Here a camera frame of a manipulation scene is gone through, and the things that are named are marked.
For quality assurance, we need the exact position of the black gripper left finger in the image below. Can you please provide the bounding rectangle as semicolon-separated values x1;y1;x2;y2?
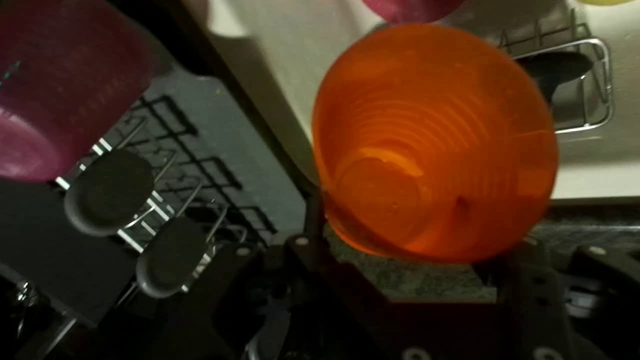
191;194;373;360

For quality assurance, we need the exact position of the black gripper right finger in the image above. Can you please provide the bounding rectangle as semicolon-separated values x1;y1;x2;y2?
491;241;640;360

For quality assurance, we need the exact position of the orange plastic cup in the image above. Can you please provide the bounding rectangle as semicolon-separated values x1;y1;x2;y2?
312;24;557;261

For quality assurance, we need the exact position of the yellow plastic cup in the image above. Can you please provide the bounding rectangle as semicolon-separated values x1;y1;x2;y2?
578;0;633;6

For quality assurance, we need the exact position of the pink plastic cup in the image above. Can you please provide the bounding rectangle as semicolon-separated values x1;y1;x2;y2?
0;0;151;182

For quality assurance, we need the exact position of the black dish rack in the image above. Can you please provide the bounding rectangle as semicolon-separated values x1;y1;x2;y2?
0;69;303;326

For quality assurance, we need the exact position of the white ceramic sink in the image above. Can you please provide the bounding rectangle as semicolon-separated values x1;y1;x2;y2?
185;0;640;200

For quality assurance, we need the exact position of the wire sponge caddy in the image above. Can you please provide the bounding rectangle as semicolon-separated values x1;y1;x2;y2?
497;20;614;133

